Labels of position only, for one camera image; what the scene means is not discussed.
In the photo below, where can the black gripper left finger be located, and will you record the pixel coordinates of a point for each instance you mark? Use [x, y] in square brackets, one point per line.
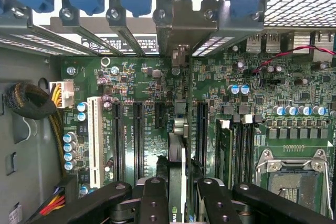
[155, 203]

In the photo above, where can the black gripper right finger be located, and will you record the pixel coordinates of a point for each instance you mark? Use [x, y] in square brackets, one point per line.
[218, 208]

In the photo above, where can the long black expansion slot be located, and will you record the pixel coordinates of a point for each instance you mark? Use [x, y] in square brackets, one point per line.
[118, 140]
[138, 140]

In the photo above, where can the short black expansion slot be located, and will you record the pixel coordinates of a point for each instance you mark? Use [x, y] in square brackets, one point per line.
[160, 115]

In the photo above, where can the CPU socket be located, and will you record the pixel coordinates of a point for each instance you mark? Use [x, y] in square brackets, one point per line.
[291, 182]

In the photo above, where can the white label sticker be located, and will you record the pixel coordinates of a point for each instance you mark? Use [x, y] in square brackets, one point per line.
[147, 44]

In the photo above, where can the metal USB port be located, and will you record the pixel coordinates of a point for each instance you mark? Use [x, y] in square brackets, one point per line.
[272, 42]
[254, 42]

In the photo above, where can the empty black RAM slot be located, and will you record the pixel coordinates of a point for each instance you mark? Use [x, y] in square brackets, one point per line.
[237, 150]
[248, 150]

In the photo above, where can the white power connector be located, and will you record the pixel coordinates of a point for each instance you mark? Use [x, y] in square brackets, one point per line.
[65, 94]

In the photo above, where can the metal slot cover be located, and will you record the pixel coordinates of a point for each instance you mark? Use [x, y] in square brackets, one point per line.
[29, 39]
[223, 39]
[86, 40]
[128, 37]

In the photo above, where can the green motherboard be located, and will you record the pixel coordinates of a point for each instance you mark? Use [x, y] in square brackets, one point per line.
[147, 82]

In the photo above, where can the black open PC case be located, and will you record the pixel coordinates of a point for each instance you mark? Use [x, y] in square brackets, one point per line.
[26, 155]

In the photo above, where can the white expansion slot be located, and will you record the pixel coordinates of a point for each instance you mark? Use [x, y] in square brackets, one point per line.
[95, 142]

